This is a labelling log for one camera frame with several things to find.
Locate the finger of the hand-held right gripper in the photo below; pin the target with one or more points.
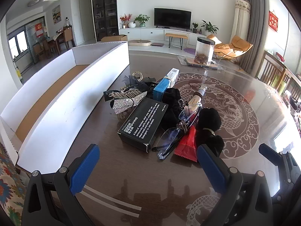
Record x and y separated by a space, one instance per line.
270 151

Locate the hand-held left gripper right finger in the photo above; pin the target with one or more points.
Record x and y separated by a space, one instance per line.
211 167

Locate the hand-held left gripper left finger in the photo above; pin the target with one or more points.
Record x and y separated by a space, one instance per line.
84 169

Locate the red snack packet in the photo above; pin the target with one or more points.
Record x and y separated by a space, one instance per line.
188 146

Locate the rimless clear glasses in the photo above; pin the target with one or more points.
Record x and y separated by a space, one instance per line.
170 134

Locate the long white cardboard box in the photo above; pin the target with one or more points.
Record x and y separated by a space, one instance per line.
58 113

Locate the black printed box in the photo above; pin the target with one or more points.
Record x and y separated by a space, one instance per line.
143 124

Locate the silver rhinestone hair clip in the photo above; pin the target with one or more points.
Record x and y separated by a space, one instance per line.
124 101

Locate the brown patterned glass desktop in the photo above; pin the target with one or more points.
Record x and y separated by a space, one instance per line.
112 176

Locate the black velvet scrunchie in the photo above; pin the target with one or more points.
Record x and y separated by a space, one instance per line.
170 116
171 95

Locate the gold cream tube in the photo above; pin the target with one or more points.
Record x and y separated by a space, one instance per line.
195 101

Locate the wooden slatted chair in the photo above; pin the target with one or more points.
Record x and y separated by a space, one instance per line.
290 84
270 68

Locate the floral patterned cloth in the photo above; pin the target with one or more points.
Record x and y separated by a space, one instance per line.
9 188

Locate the blue carton box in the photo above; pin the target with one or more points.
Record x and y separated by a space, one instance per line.
162 87

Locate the black mesh bow hair claw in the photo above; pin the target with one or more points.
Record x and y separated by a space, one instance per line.
141 84

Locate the plastic wrapped flat package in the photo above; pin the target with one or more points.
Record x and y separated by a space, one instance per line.
185 61

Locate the orange lounge chair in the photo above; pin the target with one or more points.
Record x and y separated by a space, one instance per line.
237 43

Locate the clear jar with black lid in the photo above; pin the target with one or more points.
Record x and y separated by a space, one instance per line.
204 51

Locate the purple floor mat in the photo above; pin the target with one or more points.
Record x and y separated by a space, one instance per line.
189 50

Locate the grey curtain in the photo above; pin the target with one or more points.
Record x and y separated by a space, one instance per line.
255 23

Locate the wooden dining table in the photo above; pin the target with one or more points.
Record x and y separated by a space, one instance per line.
53 41

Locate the wooden dining chair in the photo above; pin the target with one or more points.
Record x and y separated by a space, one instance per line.
68 36

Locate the brown cardboard box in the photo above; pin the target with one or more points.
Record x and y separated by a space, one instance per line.
115 38

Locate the wooden bench with metal legs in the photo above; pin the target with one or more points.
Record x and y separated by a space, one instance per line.
176 35

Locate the cream patterned curtain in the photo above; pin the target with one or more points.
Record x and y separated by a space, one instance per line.
241 18

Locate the beige pet bed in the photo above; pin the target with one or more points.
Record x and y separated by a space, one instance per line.
140 43

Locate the large leafy potted plant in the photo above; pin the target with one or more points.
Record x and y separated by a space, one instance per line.
209 27

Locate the small potted plant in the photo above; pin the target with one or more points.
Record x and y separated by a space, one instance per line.
195 26

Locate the white television cabinet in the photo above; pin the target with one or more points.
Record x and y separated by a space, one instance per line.
141 34

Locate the round white vase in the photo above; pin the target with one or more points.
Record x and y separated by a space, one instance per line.
132 25

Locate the black television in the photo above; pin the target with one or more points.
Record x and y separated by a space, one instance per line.
172 17

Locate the red flowers in vase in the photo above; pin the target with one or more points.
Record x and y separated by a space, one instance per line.
125 18

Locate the framed landscape painting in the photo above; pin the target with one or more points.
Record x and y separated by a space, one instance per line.
56 14

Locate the green potted plant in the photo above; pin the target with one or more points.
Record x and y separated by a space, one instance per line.
141 20

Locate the dark glass display cabinet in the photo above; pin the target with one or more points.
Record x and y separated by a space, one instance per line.
104 9

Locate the round ceiling lamp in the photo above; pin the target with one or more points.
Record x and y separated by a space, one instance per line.
34 1

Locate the red wall hanging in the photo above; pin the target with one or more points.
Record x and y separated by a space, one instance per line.
273 20

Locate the red wall calendar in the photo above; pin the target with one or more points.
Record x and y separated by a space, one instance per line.
39 30

